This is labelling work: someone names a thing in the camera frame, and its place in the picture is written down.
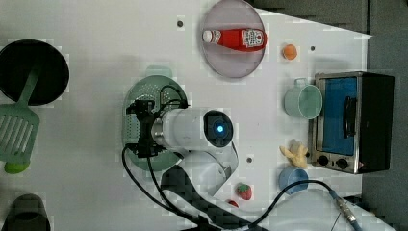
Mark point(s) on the lime green ball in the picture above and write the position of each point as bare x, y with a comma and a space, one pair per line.
13, 168

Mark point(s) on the light green mug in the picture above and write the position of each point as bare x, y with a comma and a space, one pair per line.
303, 100

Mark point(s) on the red ketchup bottle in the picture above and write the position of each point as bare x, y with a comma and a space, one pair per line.
241, 39

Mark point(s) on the yellow banana peel toy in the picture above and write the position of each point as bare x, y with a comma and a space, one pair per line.
296, 154

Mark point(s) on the grey round plate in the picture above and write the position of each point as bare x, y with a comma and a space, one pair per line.
231, 14

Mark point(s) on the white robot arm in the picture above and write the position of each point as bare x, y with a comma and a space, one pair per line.
197, 140

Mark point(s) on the light green strainer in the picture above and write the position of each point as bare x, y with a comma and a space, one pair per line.
157, 85

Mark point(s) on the black utensil holder cup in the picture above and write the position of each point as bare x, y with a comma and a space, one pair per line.
20, 58

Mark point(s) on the large red strawberry toy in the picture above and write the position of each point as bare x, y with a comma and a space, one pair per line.
244, 191

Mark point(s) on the orange toy fruit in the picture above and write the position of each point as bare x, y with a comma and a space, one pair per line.
289, 52

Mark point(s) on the blue bowl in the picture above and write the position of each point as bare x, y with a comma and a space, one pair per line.
290, 175

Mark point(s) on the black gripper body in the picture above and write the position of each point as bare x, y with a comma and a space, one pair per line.
145, 147

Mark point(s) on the green slotted spatula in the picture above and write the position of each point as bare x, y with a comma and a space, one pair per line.
19, 124

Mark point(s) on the black toaster oven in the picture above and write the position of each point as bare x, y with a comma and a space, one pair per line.
353, 131

